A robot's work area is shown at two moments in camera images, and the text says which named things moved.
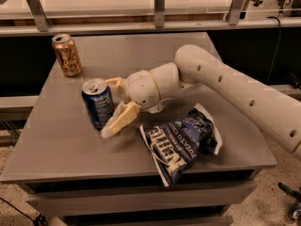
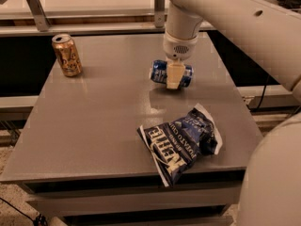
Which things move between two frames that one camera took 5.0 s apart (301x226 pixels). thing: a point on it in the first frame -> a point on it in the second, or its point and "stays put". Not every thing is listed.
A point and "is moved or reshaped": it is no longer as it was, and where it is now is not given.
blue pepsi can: x=99 y=99 is moved or reshaped
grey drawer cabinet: x=69 y=169 stays put
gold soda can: x=67 y=54 stays put
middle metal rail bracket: x=159 y=6 stays put
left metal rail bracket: x=33 y=0 stays put
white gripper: x=141 y=88 -> x=177 y=47
